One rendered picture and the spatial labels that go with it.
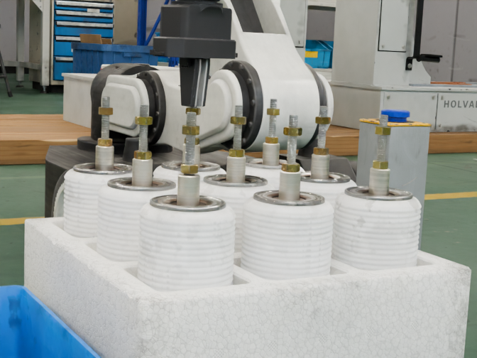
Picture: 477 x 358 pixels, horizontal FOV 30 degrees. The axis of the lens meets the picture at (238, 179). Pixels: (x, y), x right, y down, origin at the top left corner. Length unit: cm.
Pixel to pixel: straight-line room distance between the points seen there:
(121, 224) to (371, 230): 27
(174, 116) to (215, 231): 80
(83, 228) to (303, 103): 48
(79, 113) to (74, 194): 234
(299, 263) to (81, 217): 29
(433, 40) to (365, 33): 459
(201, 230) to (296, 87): 59
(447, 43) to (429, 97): 438
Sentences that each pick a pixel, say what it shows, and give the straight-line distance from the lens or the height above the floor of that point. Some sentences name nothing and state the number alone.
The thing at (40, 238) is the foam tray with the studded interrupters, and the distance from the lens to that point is 109.
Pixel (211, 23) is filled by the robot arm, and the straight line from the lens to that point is 112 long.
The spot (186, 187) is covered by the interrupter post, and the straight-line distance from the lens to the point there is 87.
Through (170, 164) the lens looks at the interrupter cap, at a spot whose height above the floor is 25.
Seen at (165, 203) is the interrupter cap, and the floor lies 25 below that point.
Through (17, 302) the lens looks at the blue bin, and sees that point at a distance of 108.
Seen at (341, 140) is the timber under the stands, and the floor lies 6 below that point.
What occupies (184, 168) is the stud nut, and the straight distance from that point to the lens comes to 87.
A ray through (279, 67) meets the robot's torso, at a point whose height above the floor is 38.
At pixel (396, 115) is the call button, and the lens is 124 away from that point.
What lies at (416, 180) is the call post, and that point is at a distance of 125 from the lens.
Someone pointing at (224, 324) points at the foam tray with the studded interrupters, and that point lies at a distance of 84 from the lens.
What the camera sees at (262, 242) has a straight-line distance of 91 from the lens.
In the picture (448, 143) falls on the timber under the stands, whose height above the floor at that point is 4.
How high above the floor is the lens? 41
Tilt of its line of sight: 9 degrees down
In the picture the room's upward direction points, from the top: 3 degrees clockwise
